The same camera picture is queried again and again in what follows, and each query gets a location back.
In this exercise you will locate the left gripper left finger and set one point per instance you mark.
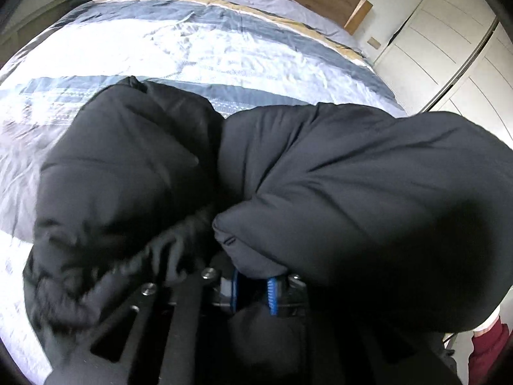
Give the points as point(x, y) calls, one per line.
point(149, 339)

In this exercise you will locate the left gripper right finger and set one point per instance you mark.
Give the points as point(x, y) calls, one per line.
point(284, 295)

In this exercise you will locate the black puffer jacket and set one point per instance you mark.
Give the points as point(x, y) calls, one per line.
point(401, 229)

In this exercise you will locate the red sleeve forearm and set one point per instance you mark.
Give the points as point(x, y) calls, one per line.
point(491, 341)

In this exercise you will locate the striped blue white duvet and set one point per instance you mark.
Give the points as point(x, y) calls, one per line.
point(239, 54)

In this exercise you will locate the white wardrobe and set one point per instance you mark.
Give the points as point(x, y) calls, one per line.
point(455, 56)

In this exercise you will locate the beige wall switch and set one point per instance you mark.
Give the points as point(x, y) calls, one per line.
point(376, 45)

